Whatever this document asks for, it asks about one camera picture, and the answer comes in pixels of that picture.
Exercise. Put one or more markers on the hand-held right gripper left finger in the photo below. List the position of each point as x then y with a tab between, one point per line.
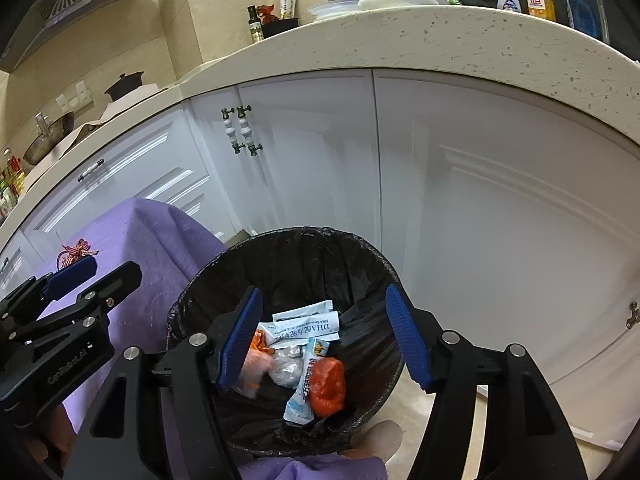
240	340

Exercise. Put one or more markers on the person's left hand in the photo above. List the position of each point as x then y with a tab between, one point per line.
62	430

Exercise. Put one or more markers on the blue plastic bottle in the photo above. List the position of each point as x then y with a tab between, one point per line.
582	17

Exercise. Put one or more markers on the group of condiment bottles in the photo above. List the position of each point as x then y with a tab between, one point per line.
11	185

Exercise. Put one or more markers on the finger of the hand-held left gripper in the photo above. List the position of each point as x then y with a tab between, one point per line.
70	276
117	282

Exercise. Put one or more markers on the black utensil holder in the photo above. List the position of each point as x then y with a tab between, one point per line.
280	27

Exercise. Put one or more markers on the beige stove cover cloth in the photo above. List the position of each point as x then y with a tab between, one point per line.
115	117

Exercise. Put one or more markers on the clear plastic container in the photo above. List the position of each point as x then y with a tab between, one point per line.
330	9

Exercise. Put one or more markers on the white wall switch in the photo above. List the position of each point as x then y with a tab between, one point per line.
75	95

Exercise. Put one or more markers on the white printed sachet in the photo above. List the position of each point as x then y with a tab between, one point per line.
305	327

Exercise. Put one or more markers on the dark olive oil bottle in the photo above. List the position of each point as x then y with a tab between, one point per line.
255	27

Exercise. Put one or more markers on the red-orange plastic bag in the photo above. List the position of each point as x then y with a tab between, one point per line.
327	385

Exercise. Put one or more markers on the red checked ribbon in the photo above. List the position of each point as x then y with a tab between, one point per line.
75	252

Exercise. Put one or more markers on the white kitchen cabinet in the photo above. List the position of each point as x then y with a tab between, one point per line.
500	210

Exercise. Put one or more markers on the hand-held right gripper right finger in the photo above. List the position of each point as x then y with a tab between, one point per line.
407	340

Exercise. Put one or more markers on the beige stone countertop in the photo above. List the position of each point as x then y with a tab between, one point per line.
450	35

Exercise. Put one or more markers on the blue white snack packet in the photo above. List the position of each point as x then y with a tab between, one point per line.
302	395

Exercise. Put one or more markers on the clear plastic wrap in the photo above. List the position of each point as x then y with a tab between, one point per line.
287	367

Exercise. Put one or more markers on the black pot with lid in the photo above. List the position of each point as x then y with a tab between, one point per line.
124	87

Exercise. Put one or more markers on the orange plastic bag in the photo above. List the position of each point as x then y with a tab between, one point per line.
256	360

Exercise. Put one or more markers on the black lined trash bin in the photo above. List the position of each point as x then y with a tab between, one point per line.
310	270

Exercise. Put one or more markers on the metal wok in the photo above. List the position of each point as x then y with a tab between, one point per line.
47	142

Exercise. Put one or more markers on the metal range hood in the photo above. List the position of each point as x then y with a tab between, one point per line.
65	5

